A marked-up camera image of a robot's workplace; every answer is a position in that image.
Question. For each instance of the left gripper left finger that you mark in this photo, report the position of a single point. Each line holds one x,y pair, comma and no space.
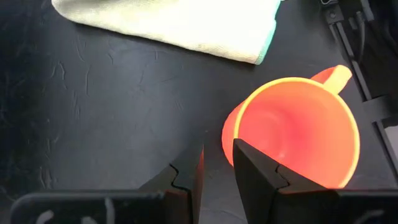
155,205

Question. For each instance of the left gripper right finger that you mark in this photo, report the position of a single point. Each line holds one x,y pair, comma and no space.
295,205

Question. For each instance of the orange plastic mug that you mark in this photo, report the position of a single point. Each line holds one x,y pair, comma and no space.
298,130

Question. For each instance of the green microfibre cloth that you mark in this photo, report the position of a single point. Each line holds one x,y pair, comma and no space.
174,21

